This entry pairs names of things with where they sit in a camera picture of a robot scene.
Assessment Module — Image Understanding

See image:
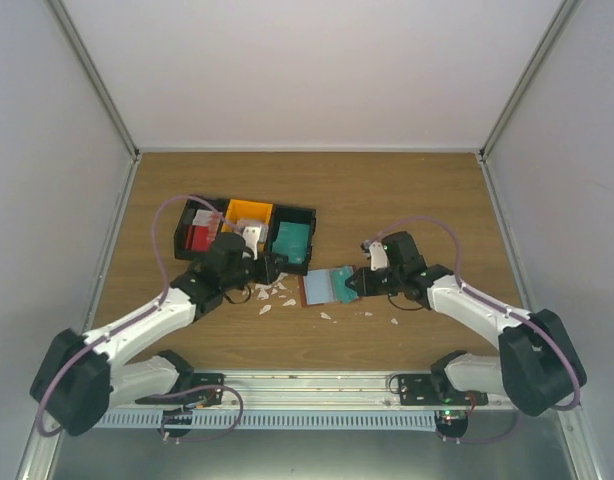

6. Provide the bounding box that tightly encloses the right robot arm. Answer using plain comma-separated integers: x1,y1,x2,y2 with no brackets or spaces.
345,231,587,417

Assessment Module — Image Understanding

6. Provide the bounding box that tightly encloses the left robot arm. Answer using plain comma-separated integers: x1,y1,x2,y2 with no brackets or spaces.
30,233,288,437

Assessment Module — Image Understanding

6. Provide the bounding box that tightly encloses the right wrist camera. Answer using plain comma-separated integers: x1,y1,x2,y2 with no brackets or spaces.
361,240,389,272

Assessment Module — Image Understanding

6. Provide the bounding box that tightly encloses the aluminium front rail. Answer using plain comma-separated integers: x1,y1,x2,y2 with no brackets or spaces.
41,368,583,409

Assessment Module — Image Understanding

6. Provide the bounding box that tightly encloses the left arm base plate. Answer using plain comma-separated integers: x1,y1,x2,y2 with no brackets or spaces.
156,372,225,406

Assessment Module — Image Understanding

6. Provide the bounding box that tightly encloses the white cards stack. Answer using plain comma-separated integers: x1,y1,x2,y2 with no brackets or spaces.
236,218,268,243

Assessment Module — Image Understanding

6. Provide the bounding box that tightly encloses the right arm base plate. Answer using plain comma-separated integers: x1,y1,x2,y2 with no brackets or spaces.
386,373,489,407

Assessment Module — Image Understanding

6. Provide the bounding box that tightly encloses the black bin with green cards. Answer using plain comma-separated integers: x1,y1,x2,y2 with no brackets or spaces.
264,204,316,276

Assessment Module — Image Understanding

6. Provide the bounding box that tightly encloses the purple cable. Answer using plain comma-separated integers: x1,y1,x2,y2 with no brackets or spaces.
35,194,246,444
374,215,584,446

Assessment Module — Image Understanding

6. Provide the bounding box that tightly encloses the yellow plastic bin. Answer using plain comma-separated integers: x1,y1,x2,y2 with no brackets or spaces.
221,198,273,250

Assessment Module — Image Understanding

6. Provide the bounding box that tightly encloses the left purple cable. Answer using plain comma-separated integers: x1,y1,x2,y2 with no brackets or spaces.
35,194,246,444

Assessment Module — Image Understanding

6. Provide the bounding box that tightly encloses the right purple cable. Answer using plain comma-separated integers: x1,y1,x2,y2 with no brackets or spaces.
374,215,584,446

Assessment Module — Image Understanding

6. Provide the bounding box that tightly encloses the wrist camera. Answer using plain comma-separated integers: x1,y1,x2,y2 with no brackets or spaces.
361,240,389,272
242,233,262,260

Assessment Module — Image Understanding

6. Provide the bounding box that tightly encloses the red cards stack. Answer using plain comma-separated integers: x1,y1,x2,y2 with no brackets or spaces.
185,209,221,252

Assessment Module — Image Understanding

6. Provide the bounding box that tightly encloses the grey slotted cable duct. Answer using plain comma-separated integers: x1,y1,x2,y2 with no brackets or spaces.
97,409,436,432

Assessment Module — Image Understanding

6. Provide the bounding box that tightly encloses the black bin with red cards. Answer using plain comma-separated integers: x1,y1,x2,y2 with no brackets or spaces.
173,198,229,261

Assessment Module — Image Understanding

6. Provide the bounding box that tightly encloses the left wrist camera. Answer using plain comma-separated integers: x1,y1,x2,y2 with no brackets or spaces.
242,233,262,260

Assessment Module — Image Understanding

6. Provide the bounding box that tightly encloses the green credit card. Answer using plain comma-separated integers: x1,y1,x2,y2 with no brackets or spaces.
271,222,310,265
330,265,360,304

